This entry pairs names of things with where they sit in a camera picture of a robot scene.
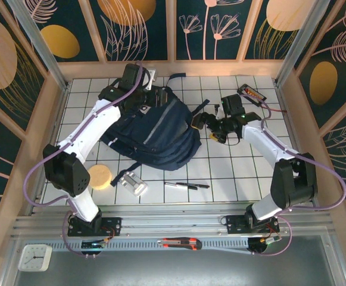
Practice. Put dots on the orange black utility knife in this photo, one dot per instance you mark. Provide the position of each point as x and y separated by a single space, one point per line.
181 242

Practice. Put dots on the black charger board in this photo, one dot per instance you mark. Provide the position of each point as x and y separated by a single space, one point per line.
257 96

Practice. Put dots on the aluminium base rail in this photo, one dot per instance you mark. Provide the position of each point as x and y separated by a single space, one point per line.
175 222

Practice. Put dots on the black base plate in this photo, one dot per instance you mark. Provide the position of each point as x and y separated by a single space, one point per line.
113 226
235 225

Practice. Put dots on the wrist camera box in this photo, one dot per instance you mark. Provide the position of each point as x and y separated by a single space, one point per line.
219 111
150 79

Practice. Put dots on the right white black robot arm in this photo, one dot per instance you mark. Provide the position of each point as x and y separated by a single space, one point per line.
291 181

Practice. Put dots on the white square clock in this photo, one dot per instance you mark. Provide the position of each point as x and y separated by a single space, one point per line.
35 257

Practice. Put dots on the navy blue backpack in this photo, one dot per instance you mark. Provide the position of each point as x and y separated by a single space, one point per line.
160 137

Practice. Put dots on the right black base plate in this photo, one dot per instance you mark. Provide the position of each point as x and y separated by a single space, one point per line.
235 225

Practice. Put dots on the aluminium frame post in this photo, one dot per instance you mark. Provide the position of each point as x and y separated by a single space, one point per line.
300 38
38 41

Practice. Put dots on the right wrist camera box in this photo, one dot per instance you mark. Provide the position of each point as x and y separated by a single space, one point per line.
219 111

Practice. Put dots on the round yellow sponge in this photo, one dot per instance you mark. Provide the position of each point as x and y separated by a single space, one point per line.
101 178

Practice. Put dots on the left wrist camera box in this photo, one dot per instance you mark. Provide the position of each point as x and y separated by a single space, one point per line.
150 79

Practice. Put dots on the silver black pen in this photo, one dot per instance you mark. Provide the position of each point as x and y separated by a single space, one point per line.
170 184

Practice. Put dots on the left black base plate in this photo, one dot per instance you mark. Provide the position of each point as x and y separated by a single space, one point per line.
113 226

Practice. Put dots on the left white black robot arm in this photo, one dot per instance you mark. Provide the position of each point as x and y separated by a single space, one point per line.
92 131

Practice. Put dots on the black controller board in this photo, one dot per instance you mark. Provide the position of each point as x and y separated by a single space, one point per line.
257 245
90 245

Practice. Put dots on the silver metal clip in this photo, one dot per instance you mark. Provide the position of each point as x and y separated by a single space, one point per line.
134 184

